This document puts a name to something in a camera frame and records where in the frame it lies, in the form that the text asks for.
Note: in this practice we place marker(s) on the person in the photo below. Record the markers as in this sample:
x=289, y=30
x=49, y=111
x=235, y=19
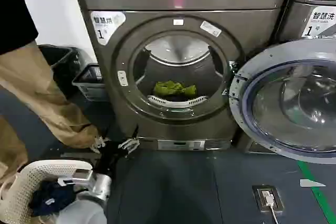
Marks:
x=26, y=77

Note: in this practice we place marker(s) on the white perforated laundry basket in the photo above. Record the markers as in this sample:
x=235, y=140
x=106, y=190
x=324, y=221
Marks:
x=23, y=182

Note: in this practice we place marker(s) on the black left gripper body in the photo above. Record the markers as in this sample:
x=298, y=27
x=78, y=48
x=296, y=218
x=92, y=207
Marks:
x=109, y=158

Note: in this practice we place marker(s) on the round glass dryer door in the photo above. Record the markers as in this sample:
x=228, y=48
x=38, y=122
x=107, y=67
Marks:
x=288, y=103

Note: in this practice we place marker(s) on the grey plastic crate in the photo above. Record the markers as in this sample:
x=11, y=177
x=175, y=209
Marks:
x=89, y=90

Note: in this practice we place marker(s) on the black plastic bin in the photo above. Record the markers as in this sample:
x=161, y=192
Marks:
x=60, y=58

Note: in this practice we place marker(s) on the metal floor socket box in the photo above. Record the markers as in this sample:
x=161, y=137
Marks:
x=275, y=203

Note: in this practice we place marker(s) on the green floor tape strip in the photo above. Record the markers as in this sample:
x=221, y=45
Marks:
x=315, y=190

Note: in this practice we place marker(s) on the white lint filter grille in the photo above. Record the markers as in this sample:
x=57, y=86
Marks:
x=160, y=101

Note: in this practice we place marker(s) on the white arrow floor sticker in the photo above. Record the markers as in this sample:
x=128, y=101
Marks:
x=311, y=183

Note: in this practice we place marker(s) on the dark blue clothes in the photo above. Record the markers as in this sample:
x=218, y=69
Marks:
x=52, y=197

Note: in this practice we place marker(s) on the green cloth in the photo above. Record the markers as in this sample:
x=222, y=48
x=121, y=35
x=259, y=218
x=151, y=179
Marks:
x=170, y=88

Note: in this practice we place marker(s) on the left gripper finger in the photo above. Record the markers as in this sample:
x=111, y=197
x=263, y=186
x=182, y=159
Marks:
x=130, y=145
x=99, y=144

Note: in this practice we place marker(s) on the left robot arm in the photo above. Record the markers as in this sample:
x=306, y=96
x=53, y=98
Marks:
x=89, y=208

